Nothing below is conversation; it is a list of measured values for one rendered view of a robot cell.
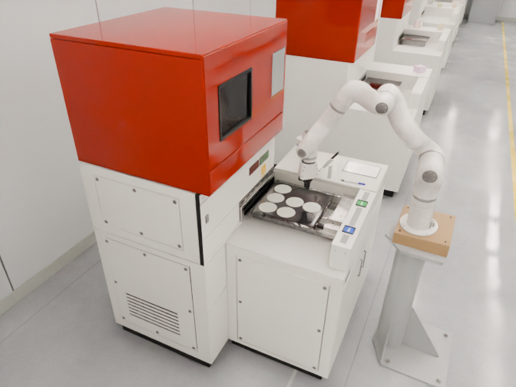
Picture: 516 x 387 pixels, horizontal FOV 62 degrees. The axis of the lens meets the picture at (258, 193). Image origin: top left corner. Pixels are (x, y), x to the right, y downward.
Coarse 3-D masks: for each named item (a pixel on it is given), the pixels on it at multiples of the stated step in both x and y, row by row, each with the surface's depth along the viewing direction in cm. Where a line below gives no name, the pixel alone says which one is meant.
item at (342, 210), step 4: (340, 200) 244; (340, 204) 241; (344, 204) 241; (348, 204) 241; (336, 208) 237; (340, 208) 237; (344, 208) 237; (348, 208) 237; (336, 212) 234; (340, 212) 234; (344, 212) 234; (332, 216) 231; (336, 216) 231; (340, 216) 231; (344, 216) 231; (332, 224) 224; (324, 232) 219; (324, 236) 220; (328, 236) 219; (332, 236) 217
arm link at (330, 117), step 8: (328, 104) 206; (328, 112) 204; (336, 112) 202; (320, 120) 209; (328, 120) 206; (336, 120) 205; (312, 128) 209; (320, 128) 208; (328, 128) 208; (312, 136) 208; (320, 136) 208; (304, 144) 210; (312, 144) 209; (296, 152) 215; (304, 152) 212; (312, 152) 212
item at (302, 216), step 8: (288, 184) 255; (272, 192) 247; (296, 192) 248; (304, 192) 248; (312, 192) 248; (320, 192) 248; (264, 200) 239; (304, 200) 240; (312, 200) 240; (320, 200) 240; (328, 200) 240; (256, 208) 233; (296, 208) 233; (296, 216) 227; (304, 216) 227; (312, 216) 227; (304, 224) 221; (312, 224) 221
